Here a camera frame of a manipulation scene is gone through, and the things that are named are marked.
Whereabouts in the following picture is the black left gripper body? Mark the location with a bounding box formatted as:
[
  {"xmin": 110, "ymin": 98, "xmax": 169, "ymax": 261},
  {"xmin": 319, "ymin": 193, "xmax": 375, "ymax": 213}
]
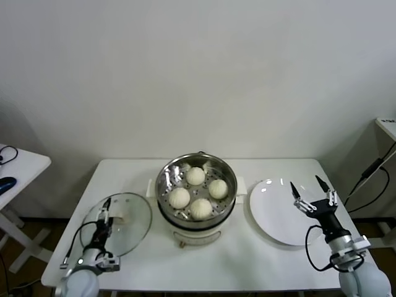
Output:
[{"xmin": 91, "ymin": 218, "xmax": 114, "ymax": 248}]

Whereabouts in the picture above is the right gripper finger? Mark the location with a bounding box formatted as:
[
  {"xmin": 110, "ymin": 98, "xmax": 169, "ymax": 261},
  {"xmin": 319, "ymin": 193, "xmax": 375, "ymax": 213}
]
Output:
[
  {"xmin": 314, "ymin": 174, "xmax": 338, "ymax": 207},
  {"xmin": 290, "ymin": 181, "xmax": 316, "ymax": 214}
]

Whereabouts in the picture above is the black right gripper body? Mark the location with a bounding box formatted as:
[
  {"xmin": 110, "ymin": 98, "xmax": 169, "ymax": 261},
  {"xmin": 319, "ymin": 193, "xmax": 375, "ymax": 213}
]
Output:
[{"xmin": 309, "ymin": 199, "xmax": 344, "ymax": 241}]

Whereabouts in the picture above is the glass lid with cream handle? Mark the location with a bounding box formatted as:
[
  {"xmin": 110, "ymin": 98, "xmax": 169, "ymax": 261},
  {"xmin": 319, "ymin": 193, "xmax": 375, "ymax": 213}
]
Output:
[{"xmin": 79, "ymin": 192, "xmax": 153, "ymax": 257}]

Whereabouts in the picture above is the white steamed baozi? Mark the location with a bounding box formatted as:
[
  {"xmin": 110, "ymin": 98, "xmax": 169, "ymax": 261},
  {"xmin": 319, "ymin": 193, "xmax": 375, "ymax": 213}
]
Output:
[
  {"xmin": 208, "ymin": 179, "xmax": 229, "ymax": 200},
  {"xmin": 186, "ymin": 166, "xmax": 205, "ymax": 186},
  {"xmin": 189, "ymin": 198, "xmax": 213, "ymax": 221},
  {"xmin": 168, "ymin": 187, "xmax": 191, "ymax": 210}
]

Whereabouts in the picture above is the steel steamer pot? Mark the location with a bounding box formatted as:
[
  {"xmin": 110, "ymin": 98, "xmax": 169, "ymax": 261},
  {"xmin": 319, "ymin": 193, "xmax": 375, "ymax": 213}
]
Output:
[{"xmin": 145, "ymin": 178, "xmax": 248, "ymax": 250}]

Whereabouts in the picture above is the stainless steel steamer basket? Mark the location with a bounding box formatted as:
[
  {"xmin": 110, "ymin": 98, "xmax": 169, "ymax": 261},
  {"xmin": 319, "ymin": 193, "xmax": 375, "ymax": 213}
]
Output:
[{"xmin": 154, "ymin": 153, "xmax": 238, "ymax": 224}]

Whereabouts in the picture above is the white round plate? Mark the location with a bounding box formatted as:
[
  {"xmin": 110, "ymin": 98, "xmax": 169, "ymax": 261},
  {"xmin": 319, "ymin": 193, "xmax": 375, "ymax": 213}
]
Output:
[{"xmin": 249, "ymin": 178, "xmax": 325, "ymax": 248}]

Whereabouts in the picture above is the white folding side table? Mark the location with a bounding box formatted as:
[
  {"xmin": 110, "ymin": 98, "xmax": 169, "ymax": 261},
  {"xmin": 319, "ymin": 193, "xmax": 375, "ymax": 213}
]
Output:
[{"xmin": 0, "ymin": 144, "xmax": 52, "ymax": 275}]

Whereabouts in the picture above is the blue computer mouse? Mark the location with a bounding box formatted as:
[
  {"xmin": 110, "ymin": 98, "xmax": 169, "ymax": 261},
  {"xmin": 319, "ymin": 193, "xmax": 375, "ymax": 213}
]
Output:
[{"xmin": 0, "ymin": 177, "xmax": 15, "ymax": 194}]

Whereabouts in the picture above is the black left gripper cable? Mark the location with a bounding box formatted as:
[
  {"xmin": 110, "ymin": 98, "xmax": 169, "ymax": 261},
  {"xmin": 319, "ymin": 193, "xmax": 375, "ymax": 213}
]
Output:
[{"xmin": 60, "ymin": 221, "xmax": 105, "ymax": 269}]

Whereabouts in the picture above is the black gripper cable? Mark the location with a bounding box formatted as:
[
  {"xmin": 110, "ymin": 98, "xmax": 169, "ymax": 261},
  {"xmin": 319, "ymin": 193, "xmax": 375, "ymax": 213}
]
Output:
[
  {"xmin": 304, "ymin": 225, "xmax": 341, "ymax": 273},
  {"xmin": 60, "ymin": 221, "xmax": 105, "ymax": 269}
]

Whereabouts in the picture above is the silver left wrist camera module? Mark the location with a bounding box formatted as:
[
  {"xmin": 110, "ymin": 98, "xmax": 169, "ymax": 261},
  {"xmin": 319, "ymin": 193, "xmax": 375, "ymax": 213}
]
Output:
[{"xmin": 95, "ymin": 252, "xmax": 121, "ymax": 273}]

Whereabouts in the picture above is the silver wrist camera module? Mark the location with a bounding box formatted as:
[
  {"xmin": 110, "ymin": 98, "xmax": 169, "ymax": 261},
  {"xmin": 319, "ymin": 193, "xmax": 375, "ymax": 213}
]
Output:
[
  {"xmin": 352, "ymin": 235, "xmax": 372, "ymax": 253},
  {"xmin": 95, "ymin": 252, "xmax": 121, "ymax": 273}
]

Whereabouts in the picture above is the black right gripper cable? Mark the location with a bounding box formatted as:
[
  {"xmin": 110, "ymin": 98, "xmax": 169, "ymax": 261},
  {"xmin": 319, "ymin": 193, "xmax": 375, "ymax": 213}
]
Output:
[{"xmin": 304, "ymin": 225, "xmax": 341, "ymax": 273}]

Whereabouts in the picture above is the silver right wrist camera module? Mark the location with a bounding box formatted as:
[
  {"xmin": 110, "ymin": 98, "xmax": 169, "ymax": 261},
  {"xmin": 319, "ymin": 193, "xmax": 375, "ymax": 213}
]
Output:
[{"xmin": 352, "ymin": 235, "xmax": 372, "ymax": 253}]

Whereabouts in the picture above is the black cable with power adapter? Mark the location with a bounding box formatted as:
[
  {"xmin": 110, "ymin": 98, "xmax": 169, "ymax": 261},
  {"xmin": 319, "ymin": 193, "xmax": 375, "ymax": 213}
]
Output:
[{"xmin": 342, "ymin": 144, "xmax": 396, "ymax": 214}]

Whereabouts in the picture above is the thin black looped cable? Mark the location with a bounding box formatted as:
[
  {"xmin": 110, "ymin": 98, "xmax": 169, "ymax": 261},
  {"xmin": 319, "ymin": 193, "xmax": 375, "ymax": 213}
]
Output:
[{"xmin": 0, "ymin": 146, "xmax": 18, "ymax": 166}]

